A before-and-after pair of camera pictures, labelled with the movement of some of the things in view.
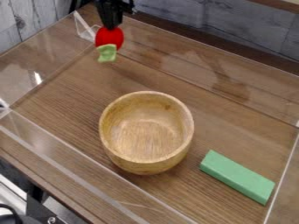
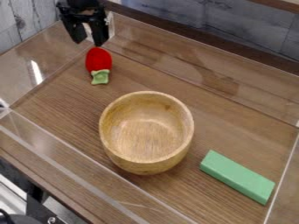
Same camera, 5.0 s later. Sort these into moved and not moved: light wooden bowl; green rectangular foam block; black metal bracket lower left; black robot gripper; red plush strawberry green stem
Moved: black robot gripper; red plush strawberry green stem
Not moved: green rectangular foam block; black metal bracket lower left; light wooden bowl
